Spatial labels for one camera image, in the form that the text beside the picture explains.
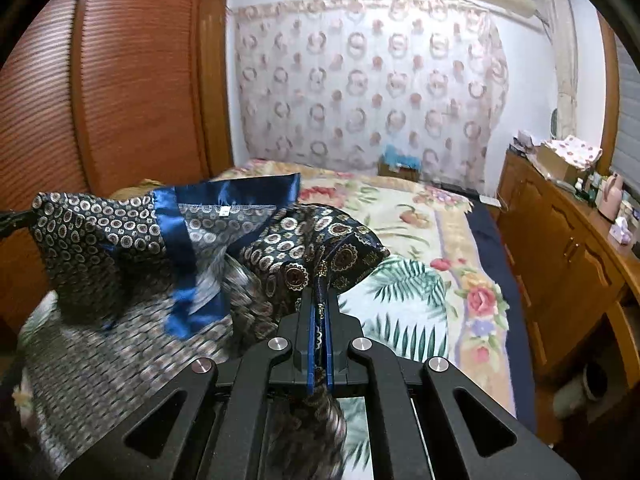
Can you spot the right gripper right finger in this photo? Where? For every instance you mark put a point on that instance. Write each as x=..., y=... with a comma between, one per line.
x=429, y=420

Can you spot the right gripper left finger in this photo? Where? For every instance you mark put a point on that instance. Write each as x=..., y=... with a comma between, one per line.
x=211, y=420

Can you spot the navy patterned silk shirt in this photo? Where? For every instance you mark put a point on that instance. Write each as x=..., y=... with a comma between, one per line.
x=143, y=285

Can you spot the white waste bin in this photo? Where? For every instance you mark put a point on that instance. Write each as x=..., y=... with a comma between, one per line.
x=589, y=386

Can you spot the palm leaf bed sheet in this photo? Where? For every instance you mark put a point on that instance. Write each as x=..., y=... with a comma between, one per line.
x=402, y=304

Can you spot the long wooden sideboard cabinet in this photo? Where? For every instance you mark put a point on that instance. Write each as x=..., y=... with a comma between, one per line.
x=579, y=289

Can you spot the floral bed blanket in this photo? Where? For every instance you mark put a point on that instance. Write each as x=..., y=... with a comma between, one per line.
x=417, y=222

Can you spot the folded mustard patterned cloth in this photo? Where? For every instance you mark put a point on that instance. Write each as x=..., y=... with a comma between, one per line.
x=143, y=187

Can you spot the pink tissue pack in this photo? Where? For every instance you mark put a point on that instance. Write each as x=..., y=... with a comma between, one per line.
x=620, y=232

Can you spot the pink kettle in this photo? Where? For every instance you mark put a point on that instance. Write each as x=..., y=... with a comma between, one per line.
x=612, y=190

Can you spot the blue tissue box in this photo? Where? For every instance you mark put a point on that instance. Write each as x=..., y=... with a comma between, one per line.
x=395, y=164

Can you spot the cardboard box with cloth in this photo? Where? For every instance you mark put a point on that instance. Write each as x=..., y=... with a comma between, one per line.
x=567, y=159

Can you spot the grey window roller blind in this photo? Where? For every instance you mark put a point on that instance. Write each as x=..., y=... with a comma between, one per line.
x=626, y=156

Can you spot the brown louvered wardrobe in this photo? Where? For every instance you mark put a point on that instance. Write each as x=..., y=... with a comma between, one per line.
x=98, y=95

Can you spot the pink ring patterned curtain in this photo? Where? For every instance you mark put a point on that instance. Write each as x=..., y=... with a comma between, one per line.
x=337, y=84

